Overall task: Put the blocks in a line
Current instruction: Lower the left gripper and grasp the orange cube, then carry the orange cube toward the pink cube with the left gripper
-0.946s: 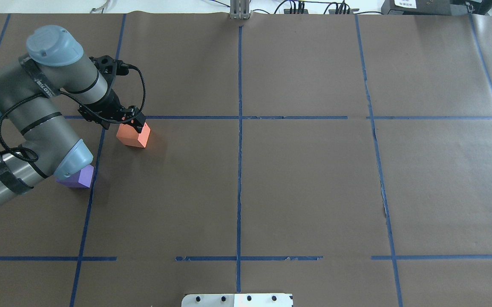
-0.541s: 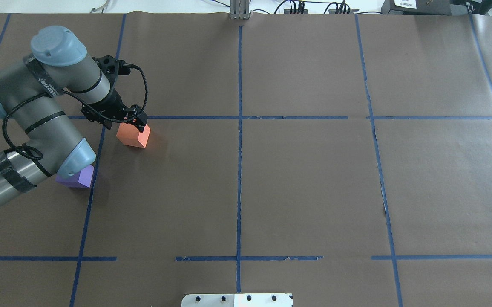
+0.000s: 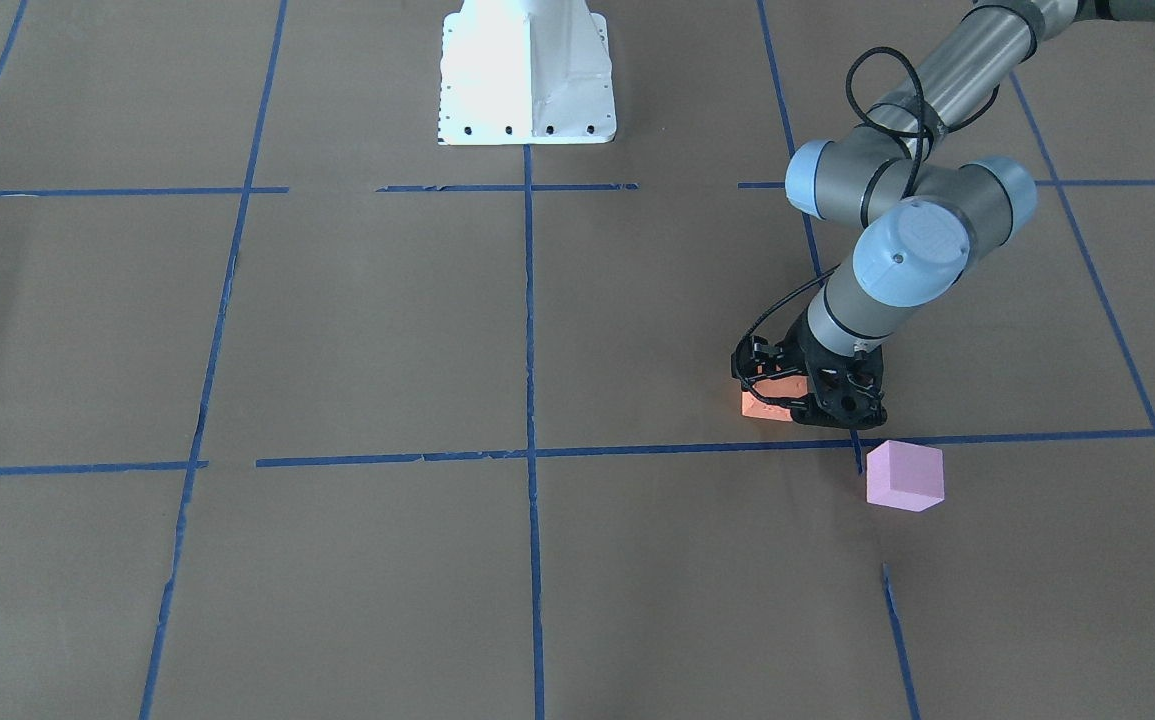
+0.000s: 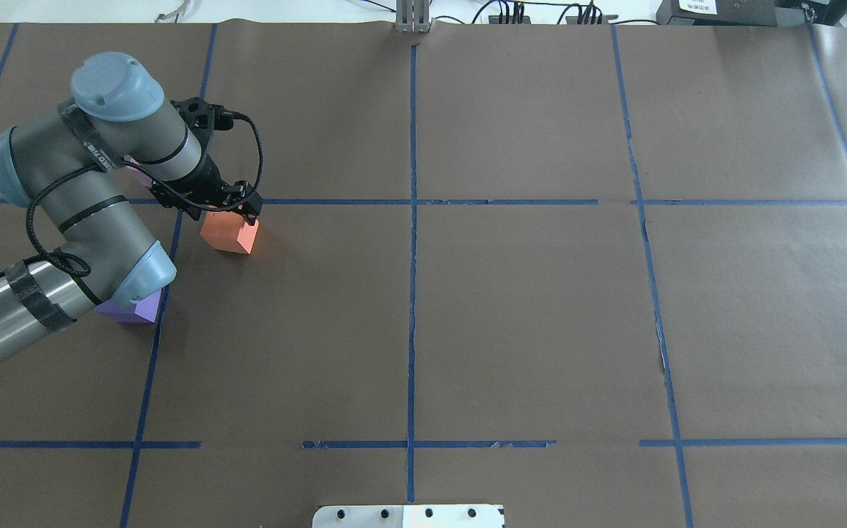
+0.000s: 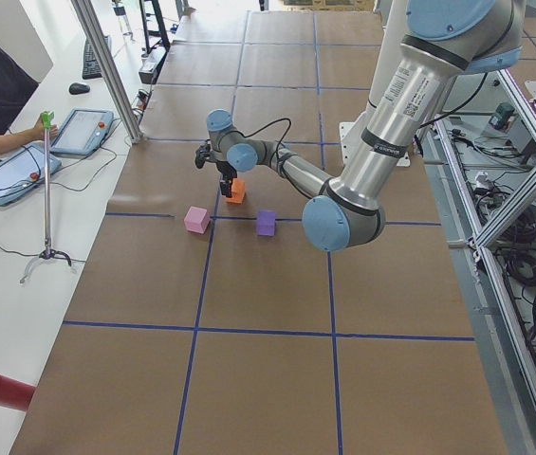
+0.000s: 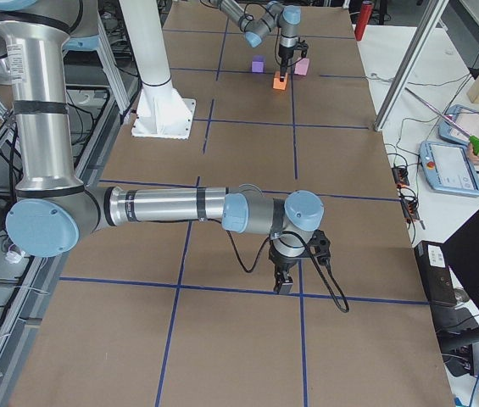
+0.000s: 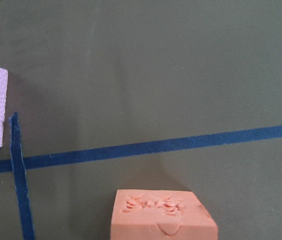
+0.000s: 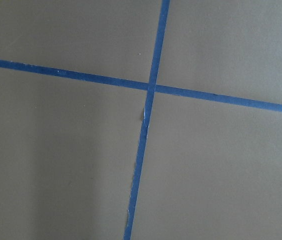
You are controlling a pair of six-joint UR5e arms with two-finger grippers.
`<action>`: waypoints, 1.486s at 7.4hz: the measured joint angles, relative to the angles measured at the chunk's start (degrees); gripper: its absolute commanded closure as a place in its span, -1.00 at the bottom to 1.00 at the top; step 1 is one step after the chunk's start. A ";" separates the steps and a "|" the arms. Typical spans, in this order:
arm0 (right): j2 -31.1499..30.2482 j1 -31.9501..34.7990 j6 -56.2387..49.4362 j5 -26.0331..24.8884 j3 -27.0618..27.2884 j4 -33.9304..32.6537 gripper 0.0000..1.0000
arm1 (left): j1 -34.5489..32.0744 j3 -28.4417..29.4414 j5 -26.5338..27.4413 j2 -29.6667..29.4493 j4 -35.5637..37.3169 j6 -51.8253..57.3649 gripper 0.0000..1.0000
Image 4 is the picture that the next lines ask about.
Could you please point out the black power strip right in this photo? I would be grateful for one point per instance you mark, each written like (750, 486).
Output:
(590, 20)

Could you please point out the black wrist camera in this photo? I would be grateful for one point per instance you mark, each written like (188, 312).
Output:
(203, 119)

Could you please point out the orange foam cube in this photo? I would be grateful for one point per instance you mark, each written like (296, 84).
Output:
(229, 232)

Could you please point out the purple foam cube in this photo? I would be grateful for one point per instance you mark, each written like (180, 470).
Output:
(145, 312)

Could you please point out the black power strip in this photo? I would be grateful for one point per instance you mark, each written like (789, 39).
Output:
(512, 19)
(590, 20)

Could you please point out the aluminium frame post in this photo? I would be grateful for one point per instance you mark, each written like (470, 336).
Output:
(413, 16)

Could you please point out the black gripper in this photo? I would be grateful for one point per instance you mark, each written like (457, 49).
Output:
(207, 181)

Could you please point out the black computer box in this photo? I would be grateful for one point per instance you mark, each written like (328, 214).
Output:
(750, 13)

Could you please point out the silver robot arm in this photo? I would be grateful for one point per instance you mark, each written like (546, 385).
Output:
(90, 246)

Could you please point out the black power strip left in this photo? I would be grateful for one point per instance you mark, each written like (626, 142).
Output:
(512, 19)

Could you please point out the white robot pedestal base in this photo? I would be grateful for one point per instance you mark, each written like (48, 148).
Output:
(437, 515)

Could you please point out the pink foam cube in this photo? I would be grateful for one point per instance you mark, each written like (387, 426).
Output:
(134, 169)

